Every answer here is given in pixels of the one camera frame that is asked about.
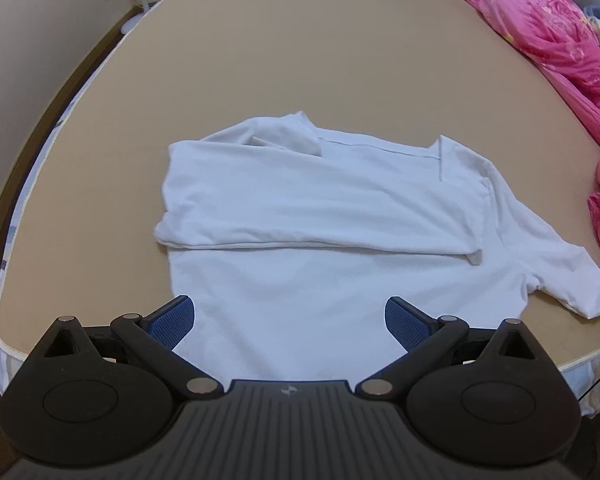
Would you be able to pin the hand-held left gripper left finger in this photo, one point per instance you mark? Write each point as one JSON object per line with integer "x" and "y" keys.
{"x": 172, "y": 322}

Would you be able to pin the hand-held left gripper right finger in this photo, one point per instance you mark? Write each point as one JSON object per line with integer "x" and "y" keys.
{"x": 407, "y": 324}

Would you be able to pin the white long-sleeve shirt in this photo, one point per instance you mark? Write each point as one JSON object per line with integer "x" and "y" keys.
{"x": 305, "y": 200}

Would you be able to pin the tan bed mat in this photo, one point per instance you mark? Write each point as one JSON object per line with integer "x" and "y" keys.
{"x": 330, "y": 50}

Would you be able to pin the pink floral quilt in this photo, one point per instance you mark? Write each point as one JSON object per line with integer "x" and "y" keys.
{"x": 545, "y": 20}

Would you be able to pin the brown wooden bed frame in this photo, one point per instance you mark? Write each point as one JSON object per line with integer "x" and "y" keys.
{"x": 30, "y": 125}

